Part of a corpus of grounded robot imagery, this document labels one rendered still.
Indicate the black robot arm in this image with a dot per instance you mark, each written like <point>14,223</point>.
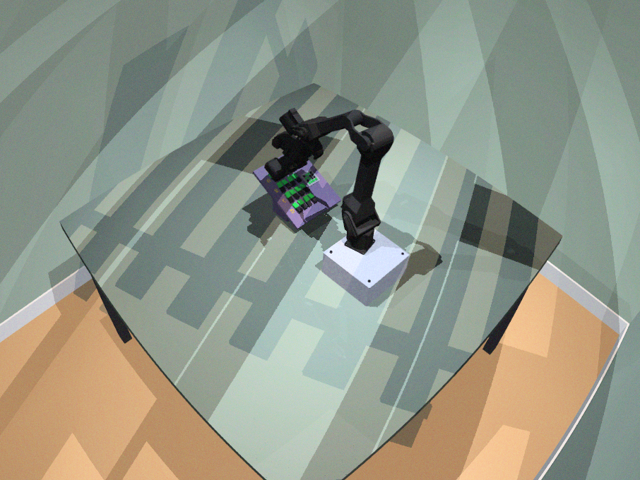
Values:
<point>358,208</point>

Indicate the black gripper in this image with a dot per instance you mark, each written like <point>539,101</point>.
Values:
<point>287,164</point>

